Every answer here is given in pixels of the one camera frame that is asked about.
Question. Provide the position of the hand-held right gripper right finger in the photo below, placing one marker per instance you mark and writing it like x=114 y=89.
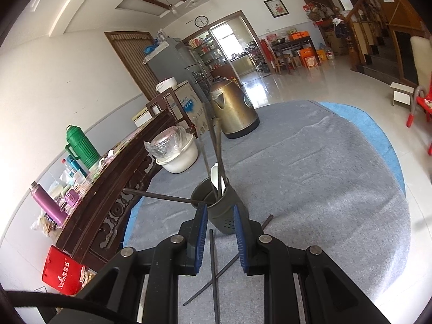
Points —
x=242 y=239

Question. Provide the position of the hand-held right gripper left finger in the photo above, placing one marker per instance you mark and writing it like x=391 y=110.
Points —
x=201 y=239

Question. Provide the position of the dark grey utensil holder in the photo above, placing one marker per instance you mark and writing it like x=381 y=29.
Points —
x=224 y=221

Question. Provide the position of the white spoon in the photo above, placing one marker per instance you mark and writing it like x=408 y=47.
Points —
x=215 y=175

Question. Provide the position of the white bowl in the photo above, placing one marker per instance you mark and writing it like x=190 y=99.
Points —
x=182 y=158

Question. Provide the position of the grey tablecloth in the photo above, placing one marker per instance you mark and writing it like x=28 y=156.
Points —
x=320 y=192

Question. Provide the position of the clear plastic bag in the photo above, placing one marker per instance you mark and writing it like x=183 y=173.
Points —
x=167 y=143

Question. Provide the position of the carved dark wooden sideboard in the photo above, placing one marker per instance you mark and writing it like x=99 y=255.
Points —
x=101 y=216

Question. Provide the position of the golden electric kettle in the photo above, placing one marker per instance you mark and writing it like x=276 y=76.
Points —
x=233 y=108

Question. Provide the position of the white box with blue print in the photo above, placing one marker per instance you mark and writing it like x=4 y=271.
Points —
x=189 y=104

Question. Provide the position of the small purple cup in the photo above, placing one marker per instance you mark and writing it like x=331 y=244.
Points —
x=72 y=197

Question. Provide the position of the red paper bag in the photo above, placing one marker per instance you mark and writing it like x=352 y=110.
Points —
x=62 y=271

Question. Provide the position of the dark wooden chair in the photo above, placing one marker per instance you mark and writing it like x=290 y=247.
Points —
x=158 y=103

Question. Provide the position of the blue capped bottle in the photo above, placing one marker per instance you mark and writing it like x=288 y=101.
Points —
x=76 y=165

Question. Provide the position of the green thermos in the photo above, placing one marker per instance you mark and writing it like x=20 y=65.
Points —
x=81 y=145

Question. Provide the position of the purple bottle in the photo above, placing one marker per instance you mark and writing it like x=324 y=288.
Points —
x=49 y=204

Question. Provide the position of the blue tablecloth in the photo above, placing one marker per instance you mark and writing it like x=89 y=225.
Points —
x=378 y=125

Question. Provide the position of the grey refrigerator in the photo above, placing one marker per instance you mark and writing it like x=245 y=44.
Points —
x=172 y=64

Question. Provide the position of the brown wooden door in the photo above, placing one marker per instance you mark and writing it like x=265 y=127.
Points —
x=131 y=60

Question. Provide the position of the wooden table with orange boxes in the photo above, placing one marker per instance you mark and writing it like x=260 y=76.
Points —
x=293 y=45

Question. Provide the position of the large water jug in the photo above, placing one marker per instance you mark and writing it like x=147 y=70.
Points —
x=325 y=51

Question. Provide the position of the white step stool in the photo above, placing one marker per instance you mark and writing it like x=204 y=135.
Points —
x=401 y=92

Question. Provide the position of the red chair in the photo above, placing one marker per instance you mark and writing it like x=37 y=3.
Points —
x=423 y=106

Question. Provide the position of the pendant lamp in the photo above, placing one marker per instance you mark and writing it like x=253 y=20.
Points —
x=169 y=6

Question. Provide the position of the wooden staircase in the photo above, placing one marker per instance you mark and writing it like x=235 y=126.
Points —
x=374 y=40

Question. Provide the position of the cream chair back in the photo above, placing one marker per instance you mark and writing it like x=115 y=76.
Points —
x=422 y=60

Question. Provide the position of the round wall clock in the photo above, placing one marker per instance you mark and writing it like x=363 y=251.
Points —
x=201 y=21

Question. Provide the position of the framed wall picture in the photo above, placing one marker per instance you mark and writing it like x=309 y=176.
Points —
x=276 y=7

